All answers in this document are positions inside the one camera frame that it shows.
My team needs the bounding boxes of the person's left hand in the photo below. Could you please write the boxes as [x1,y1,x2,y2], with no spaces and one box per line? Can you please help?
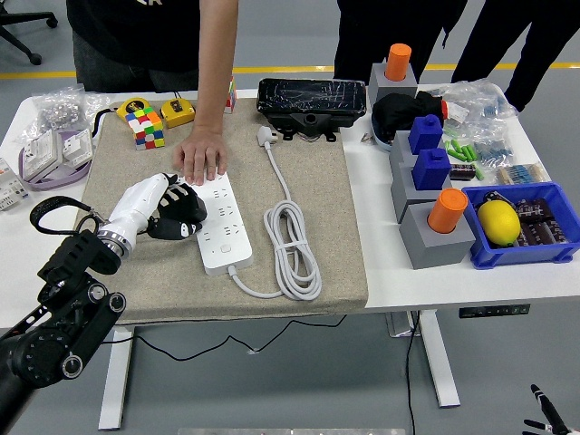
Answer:
[171,129,229,186]

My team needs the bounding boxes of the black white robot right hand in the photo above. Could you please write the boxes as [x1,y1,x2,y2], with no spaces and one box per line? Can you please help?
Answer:
[523,383,572,435]

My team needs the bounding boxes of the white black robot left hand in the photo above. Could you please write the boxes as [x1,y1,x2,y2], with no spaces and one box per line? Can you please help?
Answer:
[106,171,208,241]

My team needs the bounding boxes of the black plug adapter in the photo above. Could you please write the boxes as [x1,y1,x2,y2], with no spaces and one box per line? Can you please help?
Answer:
[167,183,208,226]

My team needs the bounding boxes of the white power strip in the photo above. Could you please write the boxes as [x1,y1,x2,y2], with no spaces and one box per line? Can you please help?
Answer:
[189,174,254,276]

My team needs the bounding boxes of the thin black adapter cord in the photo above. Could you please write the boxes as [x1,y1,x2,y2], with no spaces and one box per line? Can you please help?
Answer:
[101,314,350,363]

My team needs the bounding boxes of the square yellow tape measure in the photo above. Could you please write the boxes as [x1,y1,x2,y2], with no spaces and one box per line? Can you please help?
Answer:
[159,92,198,130]

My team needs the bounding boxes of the colourful puzzle cube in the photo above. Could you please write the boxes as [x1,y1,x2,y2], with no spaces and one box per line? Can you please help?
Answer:
[125,107,166,151]
[224,75,237,114]

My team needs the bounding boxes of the white socket box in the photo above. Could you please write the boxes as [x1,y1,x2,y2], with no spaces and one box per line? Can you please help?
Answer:
[61,129,94,165]
[22,129,63,180]

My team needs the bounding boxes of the round yellow tape measure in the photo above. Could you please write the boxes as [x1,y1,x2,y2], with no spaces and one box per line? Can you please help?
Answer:
[92,97,154,137]

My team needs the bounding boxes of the purple tray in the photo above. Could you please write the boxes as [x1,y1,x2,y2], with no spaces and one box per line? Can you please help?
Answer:
[17,128,95,191]

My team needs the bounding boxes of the black table control panel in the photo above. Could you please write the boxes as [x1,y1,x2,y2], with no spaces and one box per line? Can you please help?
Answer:
[458,303,531,320]

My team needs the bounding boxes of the white table leg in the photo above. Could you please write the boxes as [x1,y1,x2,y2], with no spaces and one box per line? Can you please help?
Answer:
[416,310,462,409]
[98,325,135,431]

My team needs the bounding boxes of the clear bag of screws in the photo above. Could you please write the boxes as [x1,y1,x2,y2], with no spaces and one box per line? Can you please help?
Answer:
[30,83,112,137]

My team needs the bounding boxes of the black wrapped case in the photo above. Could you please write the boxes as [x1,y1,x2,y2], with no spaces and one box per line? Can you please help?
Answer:
[256,77,367,141]

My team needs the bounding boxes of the white circuit breaker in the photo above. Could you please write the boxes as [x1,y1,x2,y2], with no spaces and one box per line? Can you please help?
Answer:
[0,156,29,213]

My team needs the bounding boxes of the person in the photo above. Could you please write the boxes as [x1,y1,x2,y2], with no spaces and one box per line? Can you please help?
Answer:
[333,0,468,85]
[450,0,580,112]
[65,0,203,94]

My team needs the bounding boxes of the blue plastic bin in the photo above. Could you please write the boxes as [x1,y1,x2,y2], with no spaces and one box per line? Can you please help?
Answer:
[460,180,580,271]

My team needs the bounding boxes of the grey box under table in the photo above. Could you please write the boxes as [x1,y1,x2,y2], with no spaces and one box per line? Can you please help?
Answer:
[384,311,422,339]

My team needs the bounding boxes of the grey-brown mat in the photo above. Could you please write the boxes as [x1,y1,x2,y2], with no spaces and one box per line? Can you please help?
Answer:
[72,97,369,326]

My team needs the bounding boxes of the dark brown capacitor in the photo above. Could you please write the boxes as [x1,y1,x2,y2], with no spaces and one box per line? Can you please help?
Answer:
[515,198,555,222]
[448,163,477,181]
[519,220,550,248]
[546,220,571,246]

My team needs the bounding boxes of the light blue dish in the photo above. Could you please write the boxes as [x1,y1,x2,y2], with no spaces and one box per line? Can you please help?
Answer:
[370,112,394,153]

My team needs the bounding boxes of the yellow lemon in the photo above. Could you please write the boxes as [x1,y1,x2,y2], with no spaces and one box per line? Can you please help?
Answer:
[477,199,521,248]

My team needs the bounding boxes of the grey block with socket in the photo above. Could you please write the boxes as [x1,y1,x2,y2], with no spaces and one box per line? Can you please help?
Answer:
[367,62,418,108]
[388,130,421,169]
[390,160,454,223]
[398,201,477,271]

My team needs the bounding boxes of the black cloth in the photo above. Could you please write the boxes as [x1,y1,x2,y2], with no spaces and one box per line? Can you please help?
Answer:
[371,90,450,146]

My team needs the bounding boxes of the small black clip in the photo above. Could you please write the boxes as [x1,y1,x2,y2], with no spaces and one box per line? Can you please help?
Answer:
[482,190,513,208]

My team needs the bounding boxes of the black office chair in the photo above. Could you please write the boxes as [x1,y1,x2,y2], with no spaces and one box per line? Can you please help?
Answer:
[0,0,59,66]

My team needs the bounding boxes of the orange cylinder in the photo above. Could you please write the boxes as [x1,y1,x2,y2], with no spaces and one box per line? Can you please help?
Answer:
[384,43,412,82]
[427,188,469,236]

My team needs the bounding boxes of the blue block with knob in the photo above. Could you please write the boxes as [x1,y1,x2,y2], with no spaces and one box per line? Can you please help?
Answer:
[411,147,452,190]
[407,113,444,156]

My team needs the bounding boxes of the clear bag of resistors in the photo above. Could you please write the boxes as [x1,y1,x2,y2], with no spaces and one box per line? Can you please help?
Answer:
[493,161,552,186]

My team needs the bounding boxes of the small clear bag blue parts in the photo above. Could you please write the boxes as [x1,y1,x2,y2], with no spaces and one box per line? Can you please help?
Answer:
[466,120,517,165]

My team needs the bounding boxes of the large clear bag blue parts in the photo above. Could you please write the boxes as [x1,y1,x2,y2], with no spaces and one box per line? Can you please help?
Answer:
[437,79,520,123]

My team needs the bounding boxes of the white power cord with plug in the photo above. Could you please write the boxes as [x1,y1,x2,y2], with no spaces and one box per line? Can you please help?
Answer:
[228,125,323,301]

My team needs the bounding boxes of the black hanging cable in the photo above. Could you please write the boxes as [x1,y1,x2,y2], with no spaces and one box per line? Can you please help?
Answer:
[404,312,421,435]

